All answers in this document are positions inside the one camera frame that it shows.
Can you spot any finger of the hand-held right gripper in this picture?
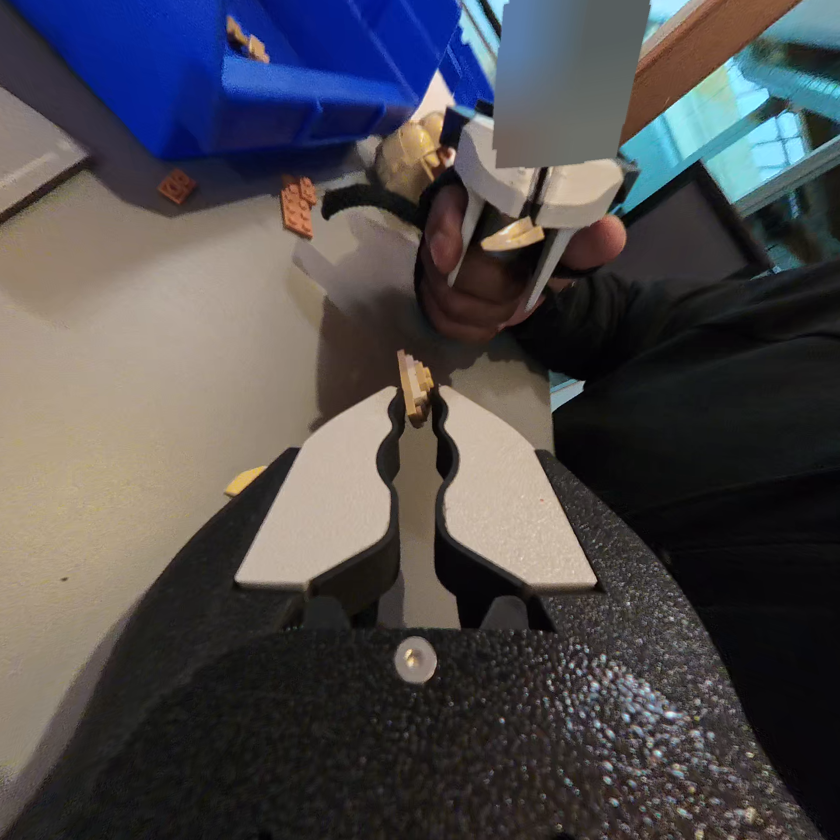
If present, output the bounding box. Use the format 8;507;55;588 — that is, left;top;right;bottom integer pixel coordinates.
448;185;487;287
525;226;572;313

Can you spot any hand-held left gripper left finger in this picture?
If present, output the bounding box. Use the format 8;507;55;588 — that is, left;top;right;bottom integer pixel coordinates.
234;386;401;626

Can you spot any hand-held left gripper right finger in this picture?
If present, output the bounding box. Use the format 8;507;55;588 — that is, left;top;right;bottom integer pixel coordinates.
432;385;599;626

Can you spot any tan and brown brick model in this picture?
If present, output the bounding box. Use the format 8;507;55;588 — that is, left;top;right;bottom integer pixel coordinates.
377;112;455;201

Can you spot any tan brick assembly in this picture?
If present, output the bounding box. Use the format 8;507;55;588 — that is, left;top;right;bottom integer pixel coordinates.
397;350;435;429

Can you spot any person's right forearm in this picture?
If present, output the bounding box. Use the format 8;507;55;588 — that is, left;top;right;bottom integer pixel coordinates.
508;266;723;388

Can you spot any grey desk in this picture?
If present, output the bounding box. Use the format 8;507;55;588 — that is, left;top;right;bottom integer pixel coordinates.
0;0;555;821

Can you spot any person's right hand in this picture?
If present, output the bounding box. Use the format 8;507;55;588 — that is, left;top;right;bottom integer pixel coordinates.
415;182;628;345

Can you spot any black computer monitor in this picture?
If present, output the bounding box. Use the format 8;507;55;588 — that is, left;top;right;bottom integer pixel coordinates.
610;164;775;277

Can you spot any blue plastic storage bin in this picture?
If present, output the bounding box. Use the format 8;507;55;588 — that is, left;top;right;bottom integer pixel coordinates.
10;0;460;161
436;26;496;109

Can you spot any brown flat plate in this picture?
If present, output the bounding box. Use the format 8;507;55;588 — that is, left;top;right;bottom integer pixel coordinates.
281;193;316;238

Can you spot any person's black jacket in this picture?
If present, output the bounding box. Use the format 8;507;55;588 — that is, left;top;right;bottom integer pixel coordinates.
551;262;840;834

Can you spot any group of small loose bricks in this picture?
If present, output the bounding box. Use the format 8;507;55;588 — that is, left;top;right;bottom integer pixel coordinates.
226;16;270;63

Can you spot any grey instruction booklet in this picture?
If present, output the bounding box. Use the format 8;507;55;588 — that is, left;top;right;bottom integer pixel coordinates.
0;88;89;221

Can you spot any wooden support post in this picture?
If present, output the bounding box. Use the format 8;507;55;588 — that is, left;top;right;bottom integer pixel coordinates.
620;0;802;142

